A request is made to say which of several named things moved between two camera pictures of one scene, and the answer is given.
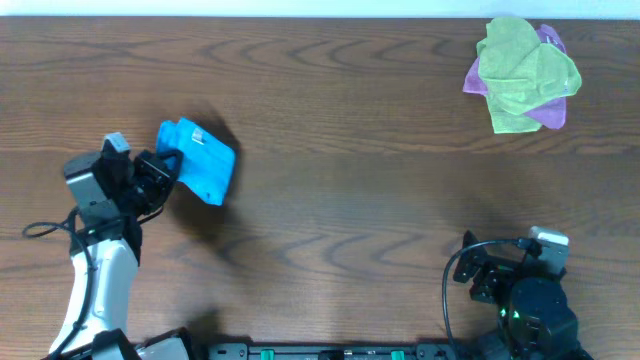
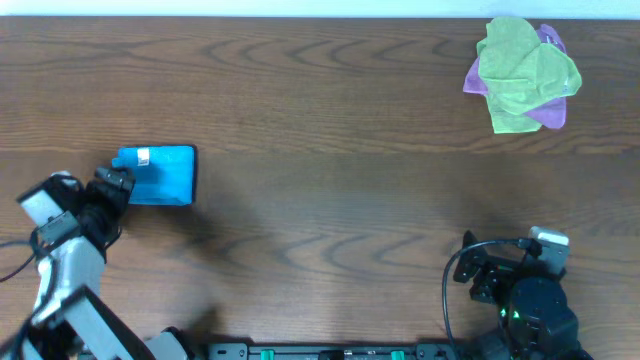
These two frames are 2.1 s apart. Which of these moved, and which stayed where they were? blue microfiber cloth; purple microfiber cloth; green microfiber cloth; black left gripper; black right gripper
Moved: black left gripper; blue microfiber cloth
Stayed: black right gripper; green microfiber cloth; purple microfiber cloth
